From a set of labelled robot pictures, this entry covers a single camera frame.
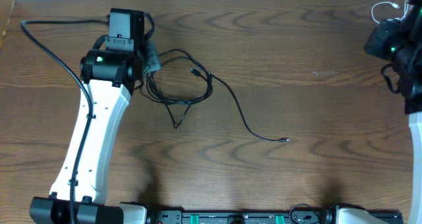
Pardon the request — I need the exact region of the white USB cable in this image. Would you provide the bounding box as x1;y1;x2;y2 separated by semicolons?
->
371;0;410;25

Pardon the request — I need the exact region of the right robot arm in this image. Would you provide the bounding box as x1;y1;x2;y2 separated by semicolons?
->
364;0;421;223

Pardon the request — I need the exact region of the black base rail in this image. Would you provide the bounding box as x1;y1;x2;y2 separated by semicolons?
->
145;210;336;224

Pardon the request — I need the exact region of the long black cable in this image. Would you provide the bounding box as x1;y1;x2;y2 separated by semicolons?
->
144;48;290;143

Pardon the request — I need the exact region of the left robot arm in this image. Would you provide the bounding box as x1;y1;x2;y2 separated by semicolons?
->
30;8;160;223

